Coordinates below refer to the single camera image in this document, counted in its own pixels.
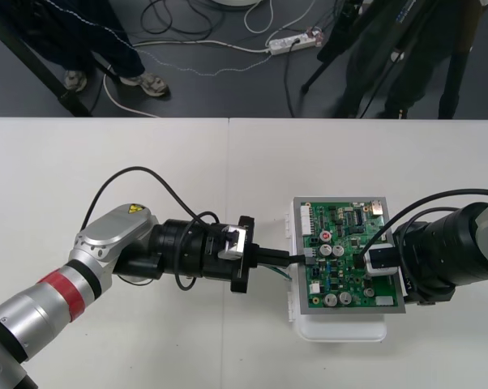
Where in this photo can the silver and black right arm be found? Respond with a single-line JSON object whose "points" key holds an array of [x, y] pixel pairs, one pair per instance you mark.
{"points": [[463, 243]]}

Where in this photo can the white power strip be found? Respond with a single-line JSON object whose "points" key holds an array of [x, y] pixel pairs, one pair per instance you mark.
{"points": [[292, 42]]}

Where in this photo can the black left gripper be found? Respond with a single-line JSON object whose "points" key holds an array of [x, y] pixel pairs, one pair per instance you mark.
{"points": [[244, 279]]}

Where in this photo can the green circuit board grey frame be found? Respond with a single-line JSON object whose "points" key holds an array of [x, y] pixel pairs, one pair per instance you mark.
{"points": [[341, 227]]}

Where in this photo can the silver and black left arm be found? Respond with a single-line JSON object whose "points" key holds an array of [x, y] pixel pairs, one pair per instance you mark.
{"points": [[106, 239]]}

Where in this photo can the person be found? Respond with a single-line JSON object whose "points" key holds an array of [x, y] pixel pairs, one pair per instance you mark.
{"points": [[373, 61], [78, 40]]}

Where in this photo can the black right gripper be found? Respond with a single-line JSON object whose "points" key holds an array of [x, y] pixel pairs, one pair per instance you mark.
{"points": [[428, 292]]}

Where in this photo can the black stand leg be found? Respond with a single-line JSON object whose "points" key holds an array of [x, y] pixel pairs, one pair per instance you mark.
{"points": [[37, 69]]}

